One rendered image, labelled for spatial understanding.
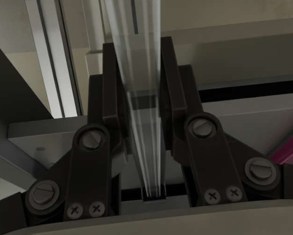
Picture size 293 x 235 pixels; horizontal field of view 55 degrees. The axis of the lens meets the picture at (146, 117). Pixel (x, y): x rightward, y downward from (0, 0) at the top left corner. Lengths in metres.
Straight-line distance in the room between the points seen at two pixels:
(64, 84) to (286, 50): 0.41
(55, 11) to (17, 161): 0.26
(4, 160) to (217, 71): 0.45
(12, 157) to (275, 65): 0.51
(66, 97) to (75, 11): 3.07
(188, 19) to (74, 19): 1.28
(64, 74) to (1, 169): 0.25
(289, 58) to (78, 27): 3.03
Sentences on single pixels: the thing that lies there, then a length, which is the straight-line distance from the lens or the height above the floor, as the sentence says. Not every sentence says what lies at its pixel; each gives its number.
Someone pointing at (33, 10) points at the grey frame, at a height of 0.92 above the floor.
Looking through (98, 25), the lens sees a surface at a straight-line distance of 0.54.
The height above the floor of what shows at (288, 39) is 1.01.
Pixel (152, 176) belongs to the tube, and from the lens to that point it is 0.22.
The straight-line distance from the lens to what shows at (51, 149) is 0.19.
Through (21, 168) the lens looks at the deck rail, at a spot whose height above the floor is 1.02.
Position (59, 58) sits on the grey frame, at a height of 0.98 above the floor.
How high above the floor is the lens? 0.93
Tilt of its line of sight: 21 degrees up
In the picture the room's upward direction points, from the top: 174 degrees clockwise
